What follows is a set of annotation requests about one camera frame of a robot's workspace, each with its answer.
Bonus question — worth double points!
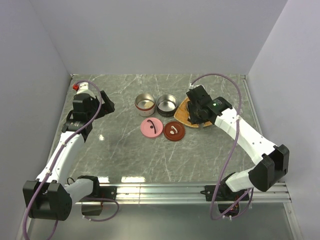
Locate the metal tongs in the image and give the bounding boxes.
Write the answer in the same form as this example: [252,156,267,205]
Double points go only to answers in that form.
[191,123,204,129]

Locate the beige bun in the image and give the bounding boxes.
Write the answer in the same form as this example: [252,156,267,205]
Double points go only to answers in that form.
[144,101,154,109]

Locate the pink-white steel lunch container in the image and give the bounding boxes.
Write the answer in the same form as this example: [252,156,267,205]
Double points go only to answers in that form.
[134,93,156,117]

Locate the black steel lunch container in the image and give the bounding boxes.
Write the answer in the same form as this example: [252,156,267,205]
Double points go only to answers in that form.
[156,94,178,117]

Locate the woven bamboo triangular tray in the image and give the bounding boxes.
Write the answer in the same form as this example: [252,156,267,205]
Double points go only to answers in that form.
[173,97,213,128]

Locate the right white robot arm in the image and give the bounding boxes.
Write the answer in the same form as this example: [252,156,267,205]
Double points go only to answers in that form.
[186,85,290,200]

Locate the brown round lid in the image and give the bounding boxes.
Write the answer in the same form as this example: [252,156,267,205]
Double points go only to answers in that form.
[163,121,186,142]

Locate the aluminium mounting rail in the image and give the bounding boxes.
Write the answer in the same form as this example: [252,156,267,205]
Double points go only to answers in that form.
[74,182,292,206]

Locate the pink round lid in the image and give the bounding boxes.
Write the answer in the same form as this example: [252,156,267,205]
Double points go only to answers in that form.
[140,117,164,139]

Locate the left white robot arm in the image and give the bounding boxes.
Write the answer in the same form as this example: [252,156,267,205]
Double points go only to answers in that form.
[22,90,115,221]

